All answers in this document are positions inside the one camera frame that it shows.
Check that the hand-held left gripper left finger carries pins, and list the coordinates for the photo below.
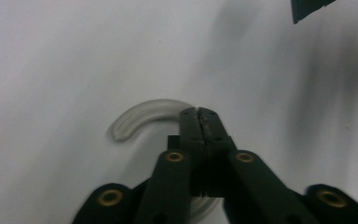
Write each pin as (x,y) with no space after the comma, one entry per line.
(174,180)

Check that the white table mat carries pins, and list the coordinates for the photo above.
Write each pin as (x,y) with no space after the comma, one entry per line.
(43,62)

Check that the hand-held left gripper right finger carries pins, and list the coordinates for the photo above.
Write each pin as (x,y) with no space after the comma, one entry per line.
(248,180)

